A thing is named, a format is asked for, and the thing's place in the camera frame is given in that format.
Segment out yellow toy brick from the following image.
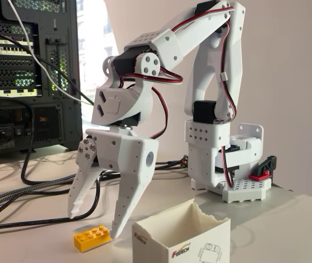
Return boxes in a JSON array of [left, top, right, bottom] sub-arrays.
[[73, 225, 112, 253]]

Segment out white cable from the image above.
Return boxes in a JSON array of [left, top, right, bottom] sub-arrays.
[[7, 0, 95, 107]]

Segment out black and red clamp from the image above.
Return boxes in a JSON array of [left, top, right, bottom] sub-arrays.
[[248, 155, 278, 181]]

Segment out black computer tower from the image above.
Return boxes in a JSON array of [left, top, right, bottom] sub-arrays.
[[0, 0, 84, 163]]

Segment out braided black cable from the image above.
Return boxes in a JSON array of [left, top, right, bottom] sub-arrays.
[[0, 163, 189, 216], [0, 160, 189, 209]]

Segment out black power cable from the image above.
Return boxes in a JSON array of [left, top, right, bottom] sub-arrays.
[[0, 95, 124, 187]]

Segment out black printed cable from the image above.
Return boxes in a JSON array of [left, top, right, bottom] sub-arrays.
[[0, 161, 192, 234]]

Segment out red black servo wire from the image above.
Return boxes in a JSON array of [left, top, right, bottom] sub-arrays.
[[119, 5, 239, 142], [223, 145, 236, 190]]

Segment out white cardboard box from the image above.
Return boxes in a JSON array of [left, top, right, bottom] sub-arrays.
[[132, 199, 231, 263]]

